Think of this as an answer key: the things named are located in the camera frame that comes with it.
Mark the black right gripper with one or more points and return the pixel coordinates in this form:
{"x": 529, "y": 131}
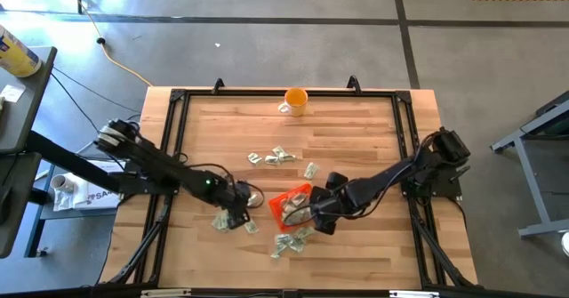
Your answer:
{"x": 344, "y": 200}

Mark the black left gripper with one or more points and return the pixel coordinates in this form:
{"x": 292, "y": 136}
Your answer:
{"x": 232, "y": 195}

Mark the orange plastic basket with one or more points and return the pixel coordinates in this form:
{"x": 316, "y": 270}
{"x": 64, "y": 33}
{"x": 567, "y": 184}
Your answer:
{"x": 278, "y": 204}

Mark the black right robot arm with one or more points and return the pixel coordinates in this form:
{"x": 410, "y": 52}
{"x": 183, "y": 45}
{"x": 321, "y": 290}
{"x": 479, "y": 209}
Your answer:
{"x": 391, "y": 173}

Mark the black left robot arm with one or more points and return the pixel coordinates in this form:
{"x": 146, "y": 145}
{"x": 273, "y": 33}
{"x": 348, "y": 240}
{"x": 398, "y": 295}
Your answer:
{"x": 151, "y": 160}

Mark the yellow mug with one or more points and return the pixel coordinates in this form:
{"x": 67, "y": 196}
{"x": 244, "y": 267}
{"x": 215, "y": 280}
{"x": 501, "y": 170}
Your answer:
{"x": 296, "y": 100}

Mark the white printed bag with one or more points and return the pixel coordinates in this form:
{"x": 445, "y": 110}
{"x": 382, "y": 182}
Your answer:
{"x": 93, "y": 198}

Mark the black support beam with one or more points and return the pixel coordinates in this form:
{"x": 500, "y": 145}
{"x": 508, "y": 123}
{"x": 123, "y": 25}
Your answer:
{"x": 71, "y": 162}

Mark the white cup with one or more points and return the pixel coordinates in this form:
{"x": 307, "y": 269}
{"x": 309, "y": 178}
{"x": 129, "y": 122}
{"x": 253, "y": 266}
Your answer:
{"x": 60, "y": 183}

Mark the grey metal table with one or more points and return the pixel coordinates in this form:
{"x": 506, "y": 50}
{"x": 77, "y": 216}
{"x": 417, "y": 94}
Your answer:
{"x": 529, "y": 178}

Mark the blue metal cart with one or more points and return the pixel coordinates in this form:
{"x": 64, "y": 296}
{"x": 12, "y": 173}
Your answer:
{"x": 33, "y": 227}

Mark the dark grey panel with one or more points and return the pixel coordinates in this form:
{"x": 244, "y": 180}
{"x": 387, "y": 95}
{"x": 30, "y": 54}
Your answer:
{"x": 15, "y": 200}

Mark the white round object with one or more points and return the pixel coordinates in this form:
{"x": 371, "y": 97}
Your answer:
{"x": 566, "y": 244}

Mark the grey side desk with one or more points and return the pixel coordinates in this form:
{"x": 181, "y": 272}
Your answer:
{"x": 24, "y": 107}

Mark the white paper sheet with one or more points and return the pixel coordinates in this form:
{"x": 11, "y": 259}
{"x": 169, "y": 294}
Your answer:
{"x": 11, "y": 93}

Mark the yellow wipes canister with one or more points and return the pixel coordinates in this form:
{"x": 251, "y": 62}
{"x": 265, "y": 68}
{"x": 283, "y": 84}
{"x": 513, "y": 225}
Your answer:
{"x": 15, "y": 53}

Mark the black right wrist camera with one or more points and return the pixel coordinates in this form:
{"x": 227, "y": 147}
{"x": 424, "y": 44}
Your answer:
{"x": 320, "y": 195}

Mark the black aluminium frame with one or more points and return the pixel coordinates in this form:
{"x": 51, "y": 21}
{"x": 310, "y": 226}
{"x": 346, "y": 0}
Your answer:
{"x": 249, "y": 92}

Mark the silver bracket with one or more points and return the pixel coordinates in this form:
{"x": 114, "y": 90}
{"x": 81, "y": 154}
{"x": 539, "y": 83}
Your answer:
{"x": 413, "y": 294}
{"x": 165, "y": 293}

